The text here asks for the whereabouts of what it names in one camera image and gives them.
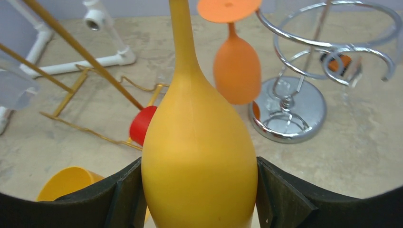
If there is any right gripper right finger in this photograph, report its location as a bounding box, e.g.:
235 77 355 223
256 157 403 228

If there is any round clear wine glass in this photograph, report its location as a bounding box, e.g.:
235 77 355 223
0 59 40 111

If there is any red plastic goblet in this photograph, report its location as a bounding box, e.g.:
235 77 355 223
129 105 157 146

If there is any chrome round glass rack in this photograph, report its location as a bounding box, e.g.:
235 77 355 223
248 0 403 144

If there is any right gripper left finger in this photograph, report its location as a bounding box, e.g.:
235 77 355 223
0 158 146 228

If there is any orange plastic goblet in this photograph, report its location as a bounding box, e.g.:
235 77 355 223
197 0 262 105

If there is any gold wire glass rack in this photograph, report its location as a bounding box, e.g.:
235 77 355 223
0 0 171 152

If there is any yellow plastic goblet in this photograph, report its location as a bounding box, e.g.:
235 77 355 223
141 0 258 228
37 167 152 224

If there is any orange hex key set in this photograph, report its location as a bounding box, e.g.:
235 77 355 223
320 53 352 74

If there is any white PVC pipe frame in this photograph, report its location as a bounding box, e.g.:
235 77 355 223
0 0 136 133

